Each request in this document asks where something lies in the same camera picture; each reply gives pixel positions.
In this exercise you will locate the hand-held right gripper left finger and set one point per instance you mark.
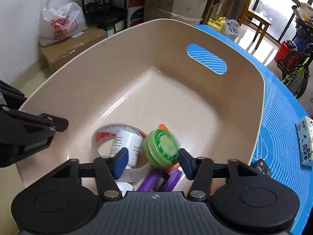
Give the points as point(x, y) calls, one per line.
point(121, 162)

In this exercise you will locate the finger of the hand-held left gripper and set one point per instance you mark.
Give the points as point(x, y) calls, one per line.
point(12, 94)
point(58, 124)

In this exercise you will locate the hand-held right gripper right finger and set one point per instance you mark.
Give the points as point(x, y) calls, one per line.
point(185, 162)

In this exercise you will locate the white pill bottle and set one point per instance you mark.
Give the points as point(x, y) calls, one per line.
point(127, 142)

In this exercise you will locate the white charger plug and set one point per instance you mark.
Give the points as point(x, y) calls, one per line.
point(123, 187)

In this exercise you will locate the green round container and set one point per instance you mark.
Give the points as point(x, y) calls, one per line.
point(161, 146)

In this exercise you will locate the clear tape roll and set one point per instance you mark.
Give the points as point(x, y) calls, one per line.
point(97, 139)

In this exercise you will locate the orange and purple toy knife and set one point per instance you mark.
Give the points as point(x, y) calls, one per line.
point(151, 180)

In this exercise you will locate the beige plastic storage bin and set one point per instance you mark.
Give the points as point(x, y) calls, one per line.
point(171, 90)

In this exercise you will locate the black remote control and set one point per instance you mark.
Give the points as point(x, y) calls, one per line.
point(261, 167)

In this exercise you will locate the low brown cardboard box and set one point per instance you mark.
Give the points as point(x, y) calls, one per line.
point(73, 46)

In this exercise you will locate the white plastic shopping bag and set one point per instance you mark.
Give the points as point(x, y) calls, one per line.
point(63, 24)

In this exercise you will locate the blue silicone mat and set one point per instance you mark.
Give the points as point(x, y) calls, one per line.
point(281, 102)

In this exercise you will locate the black metal shelf rack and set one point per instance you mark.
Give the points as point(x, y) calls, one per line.
point(106, 17)

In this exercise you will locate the white tissue pack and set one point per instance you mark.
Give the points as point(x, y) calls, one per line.
point(305, 142)

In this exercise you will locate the red and white appliance box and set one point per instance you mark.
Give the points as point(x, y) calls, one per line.
point(135, 17)

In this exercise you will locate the black and green bicycle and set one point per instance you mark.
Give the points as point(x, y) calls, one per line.
point(297, 78)

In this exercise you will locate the yellow plastic jug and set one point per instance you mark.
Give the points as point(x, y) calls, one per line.
point(216, 24)

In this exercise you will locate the grey plastic bag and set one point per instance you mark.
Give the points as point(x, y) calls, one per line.
point(232, 28)

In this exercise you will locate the red bucket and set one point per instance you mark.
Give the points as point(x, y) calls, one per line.
point(281, 51)

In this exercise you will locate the wooden chair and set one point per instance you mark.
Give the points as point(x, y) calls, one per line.
point(259, 19)

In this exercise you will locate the large brown cardboard box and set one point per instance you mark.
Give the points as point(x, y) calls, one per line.
point(171, 0)

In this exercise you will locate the window with dark frame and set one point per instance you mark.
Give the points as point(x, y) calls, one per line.
point(269, 7)

